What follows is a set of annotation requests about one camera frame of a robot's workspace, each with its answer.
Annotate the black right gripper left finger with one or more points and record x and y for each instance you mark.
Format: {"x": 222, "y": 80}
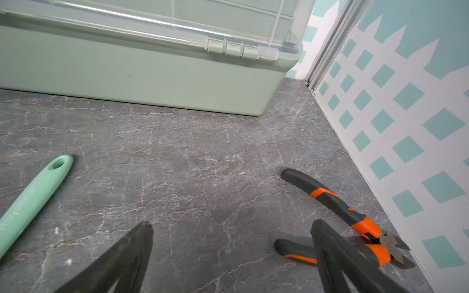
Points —
{"x": 122, "y": 268}

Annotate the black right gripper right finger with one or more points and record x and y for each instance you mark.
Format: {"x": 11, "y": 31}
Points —
{"x": 338, "y": 260}

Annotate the beige skimmer green handle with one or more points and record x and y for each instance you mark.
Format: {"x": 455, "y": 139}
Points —
{"x": 31, "y": 201}

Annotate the green storage box clear lid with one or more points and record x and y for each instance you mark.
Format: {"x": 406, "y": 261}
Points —
{"x": 218, "y": 56}

